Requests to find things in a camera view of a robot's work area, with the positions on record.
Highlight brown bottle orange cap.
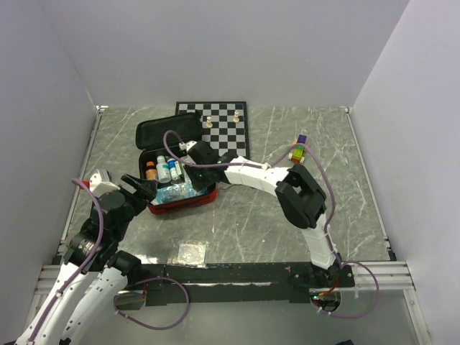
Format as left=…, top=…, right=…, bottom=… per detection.
left=145, top=161, right=157, bottom=181

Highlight blue wipes packet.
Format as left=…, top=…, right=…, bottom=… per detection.
left=153, top=183, right=199, bottom=205

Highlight white medicine bottle green label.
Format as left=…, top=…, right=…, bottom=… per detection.
left=157, top=155, right=171, bottom=184

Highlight small dropper bottle blue label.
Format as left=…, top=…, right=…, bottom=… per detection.
left=167, top=157, right=180, bottom=181

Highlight red black medicine case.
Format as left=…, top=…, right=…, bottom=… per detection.
left=135, top=111, right=217, bottom=216

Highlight small green box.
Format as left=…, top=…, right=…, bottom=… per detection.
left=178, top=162, right=186, bottom=179

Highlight black handled scissors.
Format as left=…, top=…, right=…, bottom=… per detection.
left=219, top=184, right=234, bottom=190

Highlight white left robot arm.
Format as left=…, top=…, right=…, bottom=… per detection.
left=15, top=174, right=157, bottom=344

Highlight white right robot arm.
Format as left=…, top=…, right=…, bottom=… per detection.
left=179, top=141, right=339, bottom=287

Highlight cream chess pawn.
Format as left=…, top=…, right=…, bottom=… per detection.
left=206, top=116, right=213, bottom=129

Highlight black white chessboard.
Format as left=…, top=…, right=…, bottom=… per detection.
left=175, top=101, right=251, bottom=159

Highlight clear flat plastic pouch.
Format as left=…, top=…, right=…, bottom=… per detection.
left=167, top=240, right=208, bottom=267

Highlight colourful toy block car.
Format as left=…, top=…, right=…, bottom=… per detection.
left=288, top=134, right=308, bottom=164

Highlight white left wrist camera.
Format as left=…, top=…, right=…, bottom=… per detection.
left=83, top=169, right=120, bottom=198

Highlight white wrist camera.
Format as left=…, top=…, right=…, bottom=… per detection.
left=179, top=140, right=197, bottom=152
left=83, top=169, right=120, bottom=198

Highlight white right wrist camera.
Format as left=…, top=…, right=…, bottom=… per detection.
left=179, top=140, right=197, bottom=152

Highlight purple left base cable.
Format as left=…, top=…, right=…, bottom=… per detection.
left=113, top=277, right=190, bottom=331

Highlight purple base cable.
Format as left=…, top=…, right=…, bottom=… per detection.
left=113, top=277, right=190, bottom=331
left=311, top=260, right=382, bottom=321

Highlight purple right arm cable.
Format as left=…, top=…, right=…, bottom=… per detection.
left=163, top=129, right=342, bottom=267

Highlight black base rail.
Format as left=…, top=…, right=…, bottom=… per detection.
left=98, top=261, right=342, bottom=307

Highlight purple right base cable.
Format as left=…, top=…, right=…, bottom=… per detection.
left=311, top=260, right=382, bottom=321

